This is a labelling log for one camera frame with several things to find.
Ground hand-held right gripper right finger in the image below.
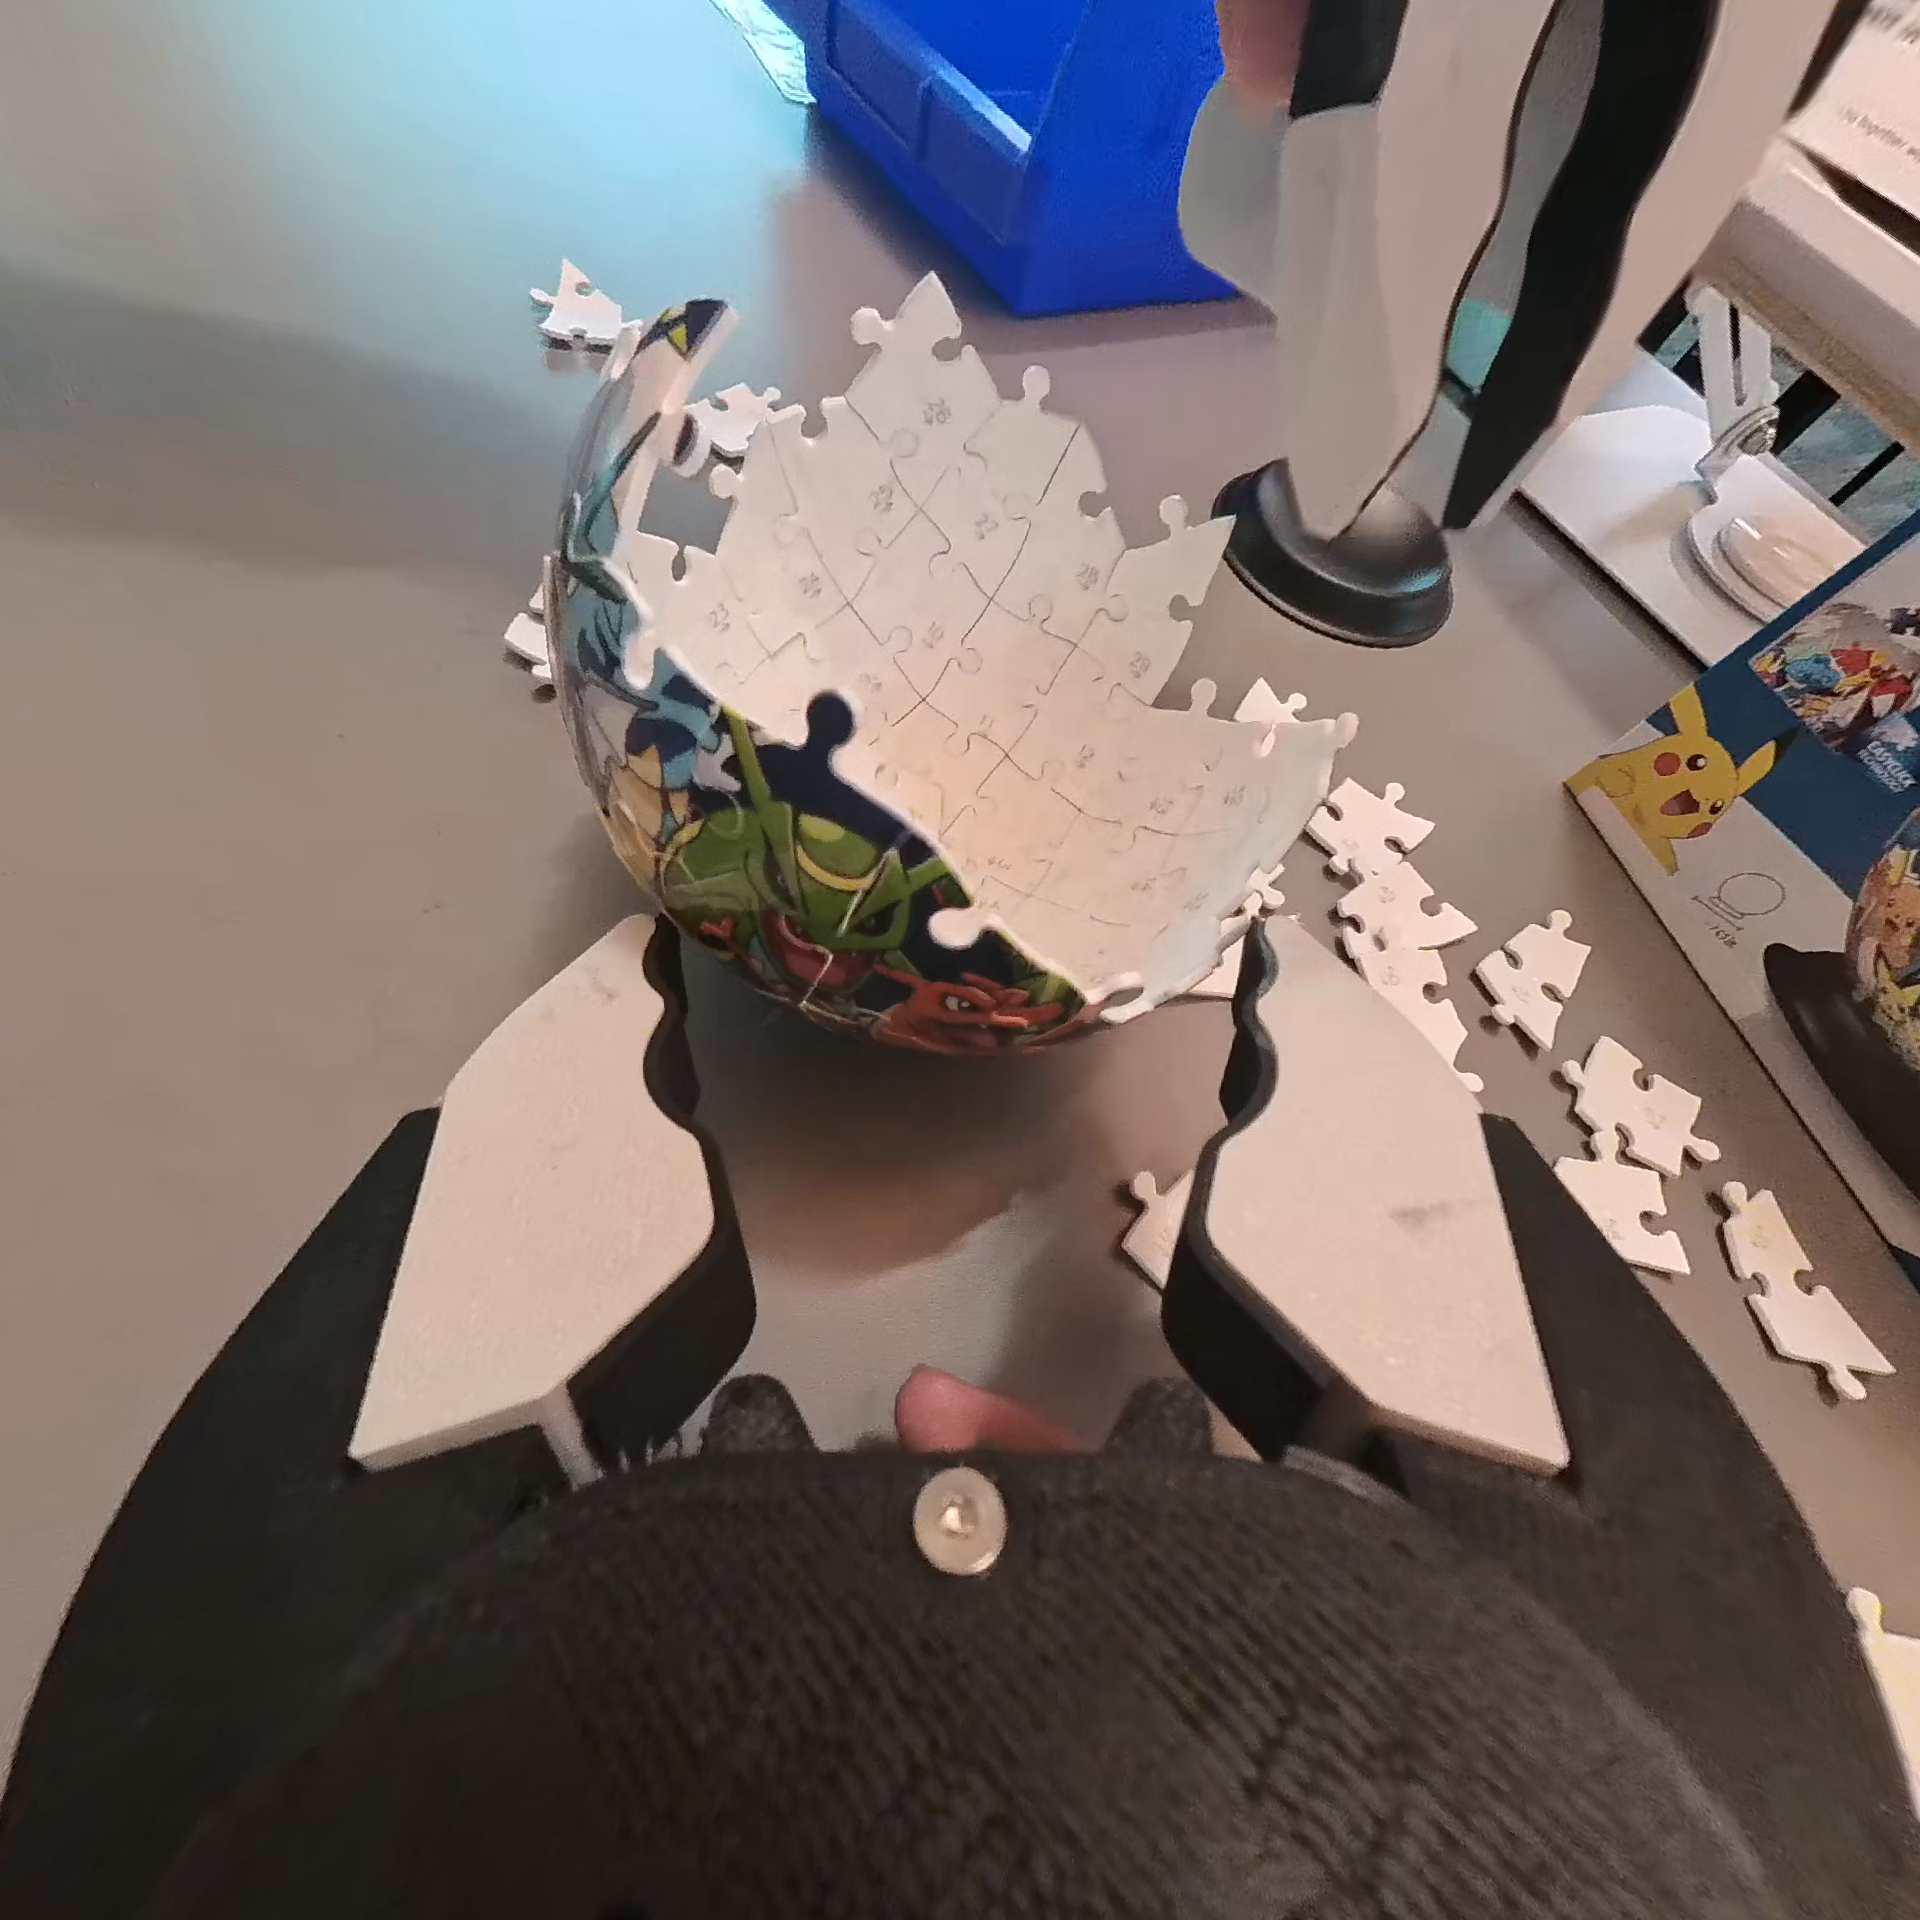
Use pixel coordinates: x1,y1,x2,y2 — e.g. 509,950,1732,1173
1161,918,1573,1479

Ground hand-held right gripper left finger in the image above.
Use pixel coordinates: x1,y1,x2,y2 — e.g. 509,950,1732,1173
348,914,757,1479

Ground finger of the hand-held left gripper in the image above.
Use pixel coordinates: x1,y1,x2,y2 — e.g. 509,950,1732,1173
1440,0,1870,529
1179,0,1566,542

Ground black round ball stand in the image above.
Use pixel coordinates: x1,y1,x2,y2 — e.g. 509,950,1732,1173
1211,456,1456,649

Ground colourful puzzle ball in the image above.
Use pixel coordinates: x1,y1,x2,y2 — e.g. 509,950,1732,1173
543,270,1359,1058

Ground joined white puzzle pieces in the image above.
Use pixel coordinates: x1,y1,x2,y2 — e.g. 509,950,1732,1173
528,257,628,354

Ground pile of loose puzzle pieces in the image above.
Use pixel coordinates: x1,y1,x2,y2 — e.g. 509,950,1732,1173
502,381,1920,1696

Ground printed puzzle box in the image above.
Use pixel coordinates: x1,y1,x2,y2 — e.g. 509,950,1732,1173
1564,509,1920,1262

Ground person's right hand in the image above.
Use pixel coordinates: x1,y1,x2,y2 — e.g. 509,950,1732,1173
896,1363,1085,1454

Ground blue plastic bin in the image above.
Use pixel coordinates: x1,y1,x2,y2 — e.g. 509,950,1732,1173
757,0,1285,320

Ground clear plastic stand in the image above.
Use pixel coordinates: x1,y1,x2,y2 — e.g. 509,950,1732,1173
1683,280,1920,619

